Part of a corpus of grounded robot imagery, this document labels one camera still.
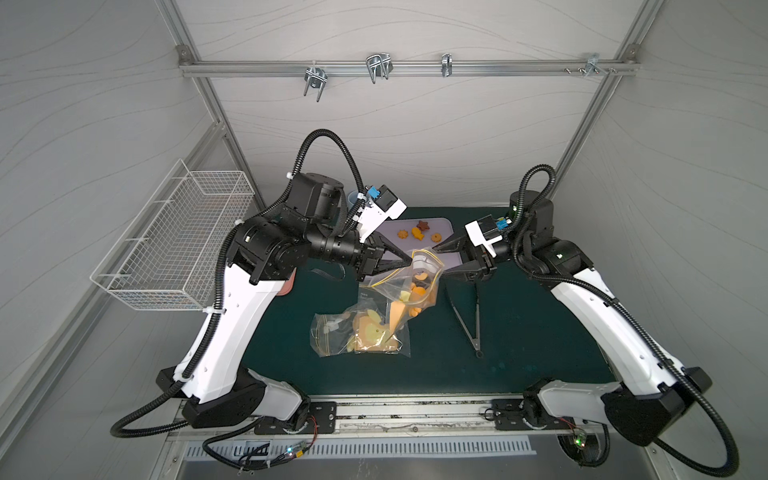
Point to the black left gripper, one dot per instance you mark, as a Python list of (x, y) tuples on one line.
[(370, 261)]

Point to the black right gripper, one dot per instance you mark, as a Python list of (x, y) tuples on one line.
[(477, 261)]

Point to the lavender plastic tray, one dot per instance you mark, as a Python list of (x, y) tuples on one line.
[(390, 228)]

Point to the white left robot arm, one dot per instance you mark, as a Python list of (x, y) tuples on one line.
[(211, 387)]

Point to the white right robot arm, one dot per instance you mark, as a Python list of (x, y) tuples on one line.
[(653, 389)]

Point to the clear zip bag with duck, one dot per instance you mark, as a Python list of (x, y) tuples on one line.
[(363, 328)]

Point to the small yellow fish cookie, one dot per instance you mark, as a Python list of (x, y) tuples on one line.
[(417, 233)]

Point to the pink tray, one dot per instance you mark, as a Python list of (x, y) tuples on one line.
[(288, 284)]

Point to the white vent strip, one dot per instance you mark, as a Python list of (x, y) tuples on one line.
[(387, 448)]

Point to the metal hook clamp left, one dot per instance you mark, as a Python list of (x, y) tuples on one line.
[(315, 78)]

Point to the metal hook clamp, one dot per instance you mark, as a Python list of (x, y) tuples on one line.
[(315, 78), (379, 65), (592, 67)]

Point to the metal hook clamp middle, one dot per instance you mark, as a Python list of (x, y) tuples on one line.
[(379, 65)]

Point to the metal hook small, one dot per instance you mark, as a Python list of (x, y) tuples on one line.
[(446, 65)]

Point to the metal hook clamp right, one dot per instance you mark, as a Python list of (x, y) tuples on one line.
[(592, 67)]

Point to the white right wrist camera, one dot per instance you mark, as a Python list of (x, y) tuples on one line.
[(486, 232)]

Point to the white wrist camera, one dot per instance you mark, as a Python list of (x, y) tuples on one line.
[(486, 232), (380, 204)]

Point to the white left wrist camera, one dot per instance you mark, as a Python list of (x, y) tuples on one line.
[(380, 204)]

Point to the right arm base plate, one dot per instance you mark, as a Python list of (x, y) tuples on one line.
[(507, 414)]

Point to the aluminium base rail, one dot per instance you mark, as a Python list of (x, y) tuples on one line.
[(360, 416)]

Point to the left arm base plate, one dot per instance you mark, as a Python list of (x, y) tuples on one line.
[(311, 416)]

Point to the aluminium top rail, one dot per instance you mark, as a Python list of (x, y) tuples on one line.
[(401, 68)]

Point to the white wire basket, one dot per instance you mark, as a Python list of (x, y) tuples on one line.
[(165, 259)]

